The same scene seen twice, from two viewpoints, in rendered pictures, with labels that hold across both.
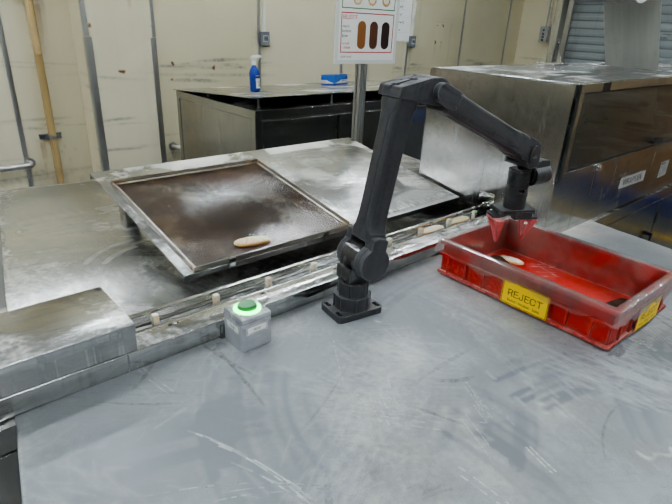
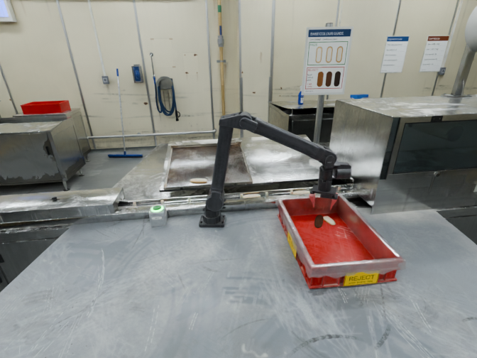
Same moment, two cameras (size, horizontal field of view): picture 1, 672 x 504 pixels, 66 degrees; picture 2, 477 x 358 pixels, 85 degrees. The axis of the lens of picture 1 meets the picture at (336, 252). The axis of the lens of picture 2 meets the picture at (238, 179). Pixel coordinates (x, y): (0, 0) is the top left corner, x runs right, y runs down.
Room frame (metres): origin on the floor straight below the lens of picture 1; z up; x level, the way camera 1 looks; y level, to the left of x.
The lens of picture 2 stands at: (0.26, -0.77, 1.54)
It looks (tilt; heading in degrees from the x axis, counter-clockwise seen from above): 25 degrees down; 36
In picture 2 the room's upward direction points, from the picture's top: 1 degrees counter-clockwise
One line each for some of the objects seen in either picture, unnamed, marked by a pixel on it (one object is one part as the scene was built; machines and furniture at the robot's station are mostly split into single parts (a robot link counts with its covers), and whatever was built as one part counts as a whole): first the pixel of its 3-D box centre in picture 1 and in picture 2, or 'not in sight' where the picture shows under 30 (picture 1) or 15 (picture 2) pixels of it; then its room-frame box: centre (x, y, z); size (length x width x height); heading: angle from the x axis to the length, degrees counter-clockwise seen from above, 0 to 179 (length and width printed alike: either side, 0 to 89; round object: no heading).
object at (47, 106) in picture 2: not in sight; (47, 106); (1.86, 3.84, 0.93); 0.51 x 0.36 x 0.13; 137
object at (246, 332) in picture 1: (247, 330); (158, 218); (0.91, 0.18, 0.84); 0.08 x 0.08 x 0.11; 43
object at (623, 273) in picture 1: (549, 271); (327, 232); (1.20, -0.55, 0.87); 0.49 x 0.34 x 0.10; 41
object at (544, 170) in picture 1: (529, 163); (336, 165); (1.36, -0.50, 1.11); 0.11 x 0.09 x 0.12; 123
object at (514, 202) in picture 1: (514, 199); (324, 185); (1.33, -0.47, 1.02); 0.10 x 0.07 x 0.07; 102
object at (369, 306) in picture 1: (352, 294); (211, 214); (1.05, -0.04, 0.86); 0.12 x 0.09 x 0.08; 123
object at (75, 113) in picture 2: not in sight; (57, 140); (1.86, 3.84, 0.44); 0.70 x 0.55 x 0.87; 133
